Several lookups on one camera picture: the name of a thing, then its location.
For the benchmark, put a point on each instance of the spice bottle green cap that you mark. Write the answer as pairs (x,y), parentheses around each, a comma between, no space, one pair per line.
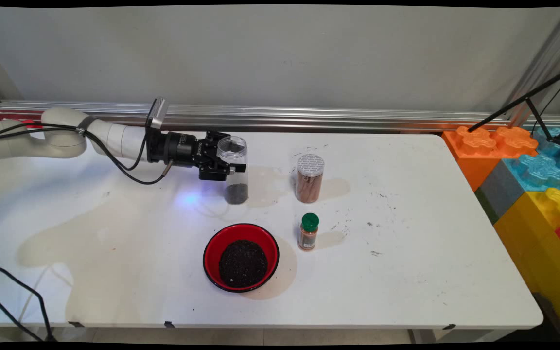
(308,238)

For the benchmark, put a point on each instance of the grey foam block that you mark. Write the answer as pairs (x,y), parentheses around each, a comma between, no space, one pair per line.
(501,192)

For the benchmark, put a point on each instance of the black tripod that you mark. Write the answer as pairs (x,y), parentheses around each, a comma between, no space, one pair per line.
(523,100)

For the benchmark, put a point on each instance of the red bowl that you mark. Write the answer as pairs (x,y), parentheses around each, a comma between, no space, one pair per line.
(213,253)

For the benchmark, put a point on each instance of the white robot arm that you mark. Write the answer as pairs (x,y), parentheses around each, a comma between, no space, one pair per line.
(119,138)

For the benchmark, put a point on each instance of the brown-filled jar silver lid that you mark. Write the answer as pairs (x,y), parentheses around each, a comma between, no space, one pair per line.
(309,184)

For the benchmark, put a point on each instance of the aluminium wall rail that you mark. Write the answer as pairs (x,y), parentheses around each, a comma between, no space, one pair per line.
(309,116)

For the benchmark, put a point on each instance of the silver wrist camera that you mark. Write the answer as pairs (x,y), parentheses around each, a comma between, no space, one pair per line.
(157,112)

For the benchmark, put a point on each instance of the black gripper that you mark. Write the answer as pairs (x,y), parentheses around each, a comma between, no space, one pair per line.
(178,148)

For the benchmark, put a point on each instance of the clear plastic jar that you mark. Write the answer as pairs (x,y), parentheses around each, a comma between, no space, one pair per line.
(238,150)

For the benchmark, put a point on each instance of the black seeds heap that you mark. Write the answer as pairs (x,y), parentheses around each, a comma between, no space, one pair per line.
(243,265)

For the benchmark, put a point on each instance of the orange foam block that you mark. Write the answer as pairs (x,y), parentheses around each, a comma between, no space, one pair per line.
(474,160)

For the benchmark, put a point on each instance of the blue foam block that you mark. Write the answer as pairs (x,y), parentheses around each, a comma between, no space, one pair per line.
(537,172)

